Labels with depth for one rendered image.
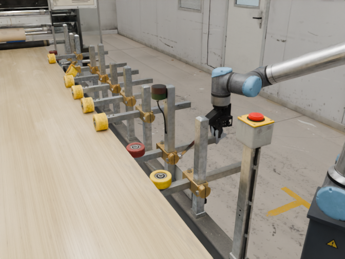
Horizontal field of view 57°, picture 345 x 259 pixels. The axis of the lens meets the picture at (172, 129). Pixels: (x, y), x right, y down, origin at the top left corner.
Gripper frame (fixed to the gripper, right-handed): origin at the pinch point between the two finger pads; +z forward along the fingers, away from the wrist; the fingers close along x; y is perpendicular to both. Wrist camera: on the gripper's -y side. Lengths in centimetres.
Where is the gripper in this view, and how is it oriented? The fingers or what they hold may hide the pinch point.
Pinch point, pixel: (214, 142)
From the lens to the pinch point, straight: 158.5
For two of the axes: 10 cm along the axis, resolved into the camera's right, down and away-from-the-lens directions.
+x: -4.6, -3.8, 8.0
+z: 0.2, 9.0, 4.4
